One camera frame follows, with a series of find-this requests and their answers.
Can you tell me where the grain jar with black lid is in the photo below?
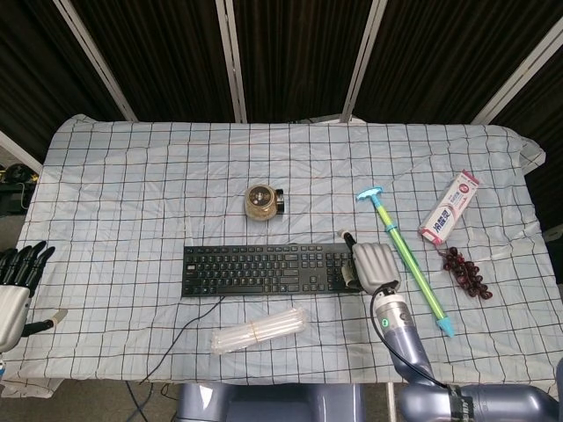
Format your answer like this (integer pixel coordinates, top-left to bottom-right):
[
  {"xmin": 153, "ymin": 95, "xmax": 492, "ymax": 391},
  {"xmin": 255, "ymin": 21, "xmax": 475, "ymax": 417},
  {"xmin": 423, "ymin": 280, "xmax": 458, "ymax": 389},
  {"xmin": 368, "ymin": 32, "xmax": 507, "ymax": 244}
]
[{"xmin": 245, "ymin": 184, "xmax": 286, "ymax": 220}]

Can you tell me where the blue floor cable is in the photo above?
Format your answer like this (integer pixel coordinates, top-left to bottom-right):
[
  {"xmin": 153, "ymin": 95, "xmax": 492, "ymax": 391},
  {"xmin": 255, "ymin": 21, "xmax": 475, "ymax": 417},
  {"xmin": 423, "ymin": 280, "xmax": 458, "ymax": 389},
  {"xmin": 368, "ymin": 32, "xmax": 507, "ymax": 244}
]
[{"xmin": 125, "ymin": 381, "xmax": 153, "ymax": 422}]

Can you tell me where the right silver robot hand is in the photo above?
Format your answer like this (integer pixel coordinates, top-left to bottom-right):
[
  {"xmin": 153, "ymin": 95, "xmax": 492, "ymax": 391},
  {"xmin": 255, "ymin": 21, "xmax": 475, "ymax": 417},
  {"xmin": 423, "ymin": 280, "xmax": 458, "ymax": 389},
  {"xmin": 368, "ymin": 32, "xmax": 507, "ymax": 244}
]
[{"xmin": 336, "ymin": 228, "xmax": 404, "ymax": 295}]

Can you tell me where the dark red grape bunch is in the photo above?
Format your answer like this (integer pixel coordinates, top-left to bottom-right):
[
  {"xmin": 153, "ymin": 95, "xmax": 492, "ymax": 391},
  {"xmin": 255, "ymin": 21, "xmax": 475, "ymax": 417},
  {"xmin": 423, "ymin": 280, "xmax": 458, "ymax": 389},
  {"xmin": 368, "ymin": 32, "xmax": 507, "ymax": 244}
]
[{"xmin": 437, "ymin": 246, "xmax": 493, "ymax": 301}]

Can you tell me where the white pink toothpaste box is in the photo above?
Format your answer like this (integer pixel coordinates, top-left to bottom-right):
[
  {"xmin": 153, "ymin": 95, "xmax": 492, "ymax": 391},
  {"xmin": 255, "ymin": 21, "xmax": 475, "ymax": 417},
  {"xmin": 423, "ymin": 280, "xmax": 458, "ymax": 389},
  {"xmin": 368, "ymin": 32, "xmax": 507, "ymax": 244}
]
[{"xmin": 417, "ymin": 170, "xmax": 480, "ymax": 246}]

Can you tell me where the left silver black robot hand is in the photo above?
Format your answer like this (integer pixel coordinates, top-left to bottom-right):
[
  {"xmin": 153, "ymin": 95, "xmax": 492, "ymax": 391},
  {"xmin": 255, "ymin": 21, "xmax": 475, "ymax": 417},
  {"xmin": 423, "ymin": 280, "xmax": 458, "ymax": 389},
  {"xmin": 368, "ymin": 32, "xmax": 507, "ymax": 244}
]
[{"xmin": 0, "ymin": 240, "xmax": 69, "ymax": 353}]

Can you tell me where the clear bagged straw bundle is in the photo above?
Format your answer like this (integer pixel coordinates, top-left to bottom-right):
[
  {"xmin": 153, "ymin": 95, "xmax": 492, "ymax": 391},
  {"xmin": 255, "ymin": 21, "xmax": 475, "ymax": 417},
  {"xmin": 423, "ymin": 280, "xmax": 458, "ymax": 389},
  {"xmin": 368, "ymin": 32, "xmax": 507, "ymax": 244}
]
[{"xmin": 210, "ymin": 306, "xmax": 308, "ymax": 353}]

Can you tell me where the white screen frame post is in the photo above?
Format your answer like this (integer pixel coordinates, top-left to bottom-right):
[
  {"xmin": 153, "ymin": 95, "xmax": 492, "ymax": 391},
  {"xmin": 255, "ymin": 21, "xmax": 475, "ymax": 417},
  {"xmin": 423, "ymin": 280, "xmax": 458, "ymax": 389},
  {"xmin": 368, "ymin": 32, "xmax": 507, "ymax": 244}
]
[
  {"xmin": 0, "ymin": 129, "xmax": 45, "ymax": 173},
  {"xmin": 340, "ymin": 0, "xmax": 388, "ymax": 123},
  {"xmin": 52, "ymin": 0, "xmax": 140, "ymax": 122},
  {"xmin": 214, "ymin": 0, "xmax": 248, "ymax": 123},
  {"xmin": 472, "ymin": 0, "xmax": 563, "ymax": 127}
]

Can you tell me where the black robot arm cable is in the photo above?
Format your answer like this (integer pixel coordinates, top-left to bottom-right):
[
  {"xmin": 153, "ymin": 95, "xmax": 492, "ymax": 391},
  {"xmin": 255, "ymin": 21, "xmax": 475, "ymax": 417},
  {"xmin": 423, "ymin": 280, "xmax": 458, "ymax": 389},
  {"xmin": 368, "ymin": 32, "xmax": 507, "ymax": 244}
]
[{"xmin": 370, "ymin": 292, "xmax": 454, "ymax": 392}]

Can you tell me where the green blue water squirter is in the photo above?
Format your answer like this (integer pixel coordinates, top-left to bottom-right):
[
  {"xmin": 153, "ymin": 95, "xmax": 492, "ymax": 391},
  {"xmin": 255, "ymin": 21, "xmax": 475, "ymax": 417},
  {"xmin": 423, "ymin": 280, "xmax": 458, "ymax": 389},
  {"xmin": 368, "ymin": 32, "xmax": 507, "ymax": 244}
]
[{"xmin": 355, "ymin": 186, "xmax": 457, "ymax": 338}]

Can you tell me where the blue-grey robot torso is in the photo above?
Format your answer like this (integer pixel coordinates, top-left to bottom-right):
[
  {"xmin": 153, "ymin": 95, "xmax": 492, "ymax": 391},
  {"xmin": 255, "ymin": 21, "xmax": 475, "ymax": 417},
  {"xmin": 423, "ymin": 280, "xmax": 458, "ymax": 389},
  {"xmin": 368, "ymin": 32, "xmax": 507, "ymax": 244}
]
[{"xmin": 175, "ymin": 382, "xmax": 367, "ymax": 422}]

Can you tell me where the dark screen panel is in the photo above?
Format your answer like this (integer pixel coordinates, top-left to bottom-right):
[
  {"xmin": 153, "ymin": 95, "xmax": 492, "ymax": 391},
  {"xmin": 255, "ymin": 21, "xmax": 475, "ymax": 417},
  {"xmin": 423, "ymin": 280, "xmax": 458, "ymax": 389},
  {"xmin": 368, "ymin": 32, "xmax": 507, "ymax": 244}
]
[
  {"xmin": 232, "ymin": 0, "xmax": 375, "ymax": 123},
  {"xmin": 72, "ymin": 0, "xmax": 237, "ymax": 123},
  {"xmin": 354, "ymin": 0, "xmax": 559, "ymax": 125},
  {"xmin": 0, "ymin": 0, "xmax": 128, "ymax": 168}
]

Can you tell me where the dark equipment clutter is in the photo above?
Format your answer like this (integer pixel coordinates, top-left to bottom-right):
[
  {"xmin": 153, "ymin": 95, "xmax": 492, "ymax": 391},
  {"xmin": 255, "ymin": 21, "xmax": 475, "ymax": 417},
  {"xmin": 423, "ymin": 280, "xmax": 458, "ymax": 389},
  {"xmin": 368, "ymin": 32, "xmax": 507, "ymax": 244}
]
[{"xmin": 0, "ymin": 161, "xmax": 41, "ymax": 217}]

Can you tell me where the thin black cable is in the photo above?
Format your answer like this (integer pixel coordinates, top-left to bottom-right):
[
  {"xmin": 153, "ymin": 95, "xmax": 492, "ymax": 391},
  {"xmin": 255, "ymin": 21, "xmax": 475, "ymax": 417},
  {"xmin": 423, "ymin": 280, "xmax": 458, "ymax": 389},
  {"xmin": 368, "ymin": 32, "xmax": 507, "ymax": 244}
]
[{"xmin": 139, "ymin": 295, "xmax": 226, "ymax": 384}]

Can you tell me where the black computer keyboard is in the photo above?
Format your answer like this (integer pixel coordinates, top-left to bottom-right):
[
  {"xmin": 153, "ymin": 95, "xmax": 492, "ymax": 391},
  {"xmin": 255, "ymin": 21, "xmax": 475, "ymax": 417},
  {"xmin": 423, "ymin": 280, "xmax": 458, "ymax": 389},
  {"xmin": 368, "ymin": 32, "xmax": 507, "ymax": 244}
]
[{"xmin": 181, "ymin": 243, "xmax": 364, "ymax": 300}]

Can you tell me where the blue checked tablecloth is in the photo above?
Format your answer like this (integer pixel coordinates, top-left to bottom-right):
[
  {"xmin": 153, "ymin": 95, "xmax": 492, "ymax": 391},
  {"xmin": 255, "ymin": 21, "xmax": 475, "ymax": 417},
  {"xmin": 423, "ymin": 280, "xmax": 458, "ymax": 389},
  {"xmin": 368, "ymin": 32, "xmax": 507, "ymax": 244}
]
[{"xmin": 0, "ymin": 113, "xmax": 559, "ymax": 391}]

